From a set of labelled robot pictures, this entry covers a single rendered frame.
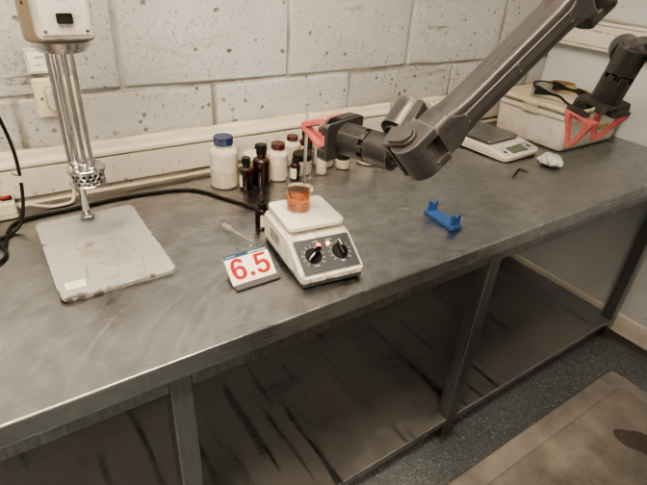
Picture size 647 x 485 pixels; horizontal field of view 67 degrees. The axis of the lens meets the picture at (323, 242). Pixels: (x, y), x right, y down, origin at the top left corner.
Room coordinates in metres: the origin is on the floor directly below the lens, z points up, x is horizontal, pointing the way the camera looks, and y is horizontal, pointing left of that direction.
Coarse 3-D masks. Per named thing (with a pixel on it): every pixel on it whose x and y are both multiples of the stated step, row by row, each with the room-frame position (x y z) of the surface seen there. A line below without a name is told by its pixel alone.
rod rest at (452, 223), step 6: (432, 204) 1.08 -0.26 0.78; (426, 210) 1.08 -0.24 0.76; (432, 210) 1.08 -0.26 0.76; (438, 210) 1.08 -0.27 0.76; (432, 216) 1.06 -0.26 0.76; (438, 216) 1.05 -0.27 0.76; (444, 216) 1.06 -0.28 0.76; (456, 216) 1.02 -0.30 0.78; (438, 222) 1.04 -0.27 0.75; (444, 222) 1.02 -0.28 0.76; (450, 222) 1.01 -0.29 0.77; (456, 222) 1.02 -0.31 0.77; (450, 228) 1.00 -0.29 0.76; (456, 228) 1.01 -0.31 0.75
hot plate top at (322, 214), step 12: (276, 204) 0.90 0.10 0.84; (312, 204) 0.91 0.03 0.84; (324, 204) 0.91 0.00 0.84; (276, 216) 0.85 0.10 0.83; (288, 216) 0.85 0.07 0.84; (300, 216) 0.86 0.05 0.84; (312, 216) 0.86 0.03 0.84; (324, 216) 0.86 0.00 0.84; (336, 216) 0.87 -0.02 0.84; (288, 228) 0.81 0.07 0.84; (300, 228) 0.81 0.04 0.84; (312, 228) 0.82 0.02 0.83
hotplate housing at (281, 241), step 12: (276, 228) 0.84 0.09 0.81; (324, 228) 0.84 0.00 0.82; (336, 228) 0.85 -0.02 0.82; (276, 240) 0.84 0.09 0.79; (288, 240) 0.80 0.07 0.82; (300, 240) 0.80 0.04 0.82; (276, 252) 0.85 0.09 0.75; (288, 252) 0.79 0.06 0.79; (288, 264) 0.79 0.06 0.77; (360, 264) 0.79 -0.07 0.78; (300, 276) 0.74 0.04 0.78; (312, 276) 0.74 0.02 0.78; (324, 276) 0.75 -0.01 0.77; (336, 276) 0.76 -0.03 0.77; (348, 276) 0.78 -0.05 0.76
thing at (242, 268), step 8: (248, 256) 0.78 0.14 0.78; (256, 256) 0.79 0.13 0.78; (264, 256) 0.79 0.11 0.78; (232, 264) 0.76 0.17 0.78; (240, 264) 0.76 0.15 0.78; (248, 264) 0.77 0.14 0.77; (256, 264) 0.77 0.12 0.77; (264, 264) 0.78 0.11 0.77; (232, 272) 0.74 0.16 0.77; (240, 272) 0.75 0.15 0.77; (248, 272) 0.75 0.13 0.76; (256, 272) 0.76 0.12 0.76; (264, 272) 0.77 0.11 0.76; (240, 280) 0.74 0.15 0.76
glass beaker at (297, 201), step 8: (288, 176) 0.89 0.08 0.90; (296, 176) 0.91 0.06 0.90; (288, 184) 0.87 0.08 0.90; (296, 184) 0.86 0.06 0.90; (304, 184) 0.86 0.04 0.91; (288, 192) 0.87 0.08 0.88; (296, 192) 0.86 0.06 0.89; (304, 192) 0.86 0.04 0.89; (288, 200) 0.87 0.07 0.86; (296, 200) 0.86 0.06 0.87; (304, 200) 0.86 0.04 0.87; (288, 208) 0.87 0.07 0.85; (296, 208) 0.86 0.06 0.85; (304, 208) 0.86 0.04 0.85
